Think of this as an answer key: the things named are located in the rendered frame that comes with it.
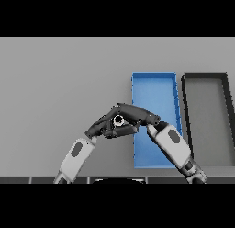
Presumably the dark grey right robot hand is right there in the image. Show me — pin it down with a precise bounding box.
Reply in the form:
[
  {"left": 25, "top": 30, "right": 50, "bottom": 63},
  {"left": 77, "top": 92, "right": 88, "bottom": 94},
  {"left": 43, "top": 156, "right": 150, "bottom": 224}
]
[{"left": 116, "top": 102, "right": 170, "bottom": 128}]

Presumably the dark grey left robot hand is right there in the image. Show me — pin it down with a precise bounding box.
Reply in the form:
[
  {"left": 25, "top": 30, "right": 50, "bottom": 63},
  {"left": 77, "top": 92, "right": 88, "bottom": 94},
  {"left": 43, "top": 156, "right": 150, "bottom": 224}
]
[{"left": 84, "top": 106, "right": 140, "bottom": 140}]

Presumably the blue bin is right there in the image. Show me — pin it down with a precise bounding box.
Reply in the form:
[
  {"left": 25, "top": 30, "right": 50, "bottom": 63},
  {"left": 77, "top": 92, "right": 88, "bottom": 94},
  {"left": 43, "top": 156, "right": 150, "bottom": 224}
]
[{"left": 130, "top": 72, "right": 184, "bottom": 170}]

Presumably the dark grey bin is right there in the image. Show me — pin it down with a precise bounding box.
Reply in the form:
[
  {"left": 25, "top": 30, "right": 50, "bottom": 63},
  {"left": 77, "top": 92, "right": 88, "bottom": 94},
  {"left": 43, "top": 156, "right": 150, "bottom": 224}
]
[{"left": 180, "top": 72, "right": 235, "bottom": 168}]

